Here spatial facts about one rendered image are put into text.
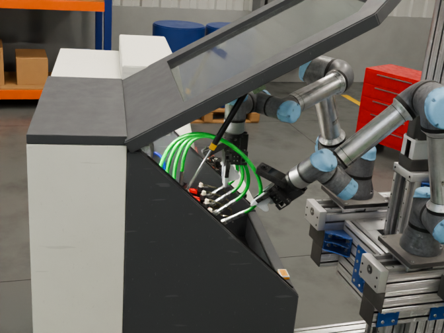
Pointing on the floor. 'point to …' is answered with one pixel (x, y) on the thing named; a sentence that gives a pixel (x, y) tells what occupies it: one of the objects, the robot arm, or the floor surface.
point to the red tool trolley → (385, 96)
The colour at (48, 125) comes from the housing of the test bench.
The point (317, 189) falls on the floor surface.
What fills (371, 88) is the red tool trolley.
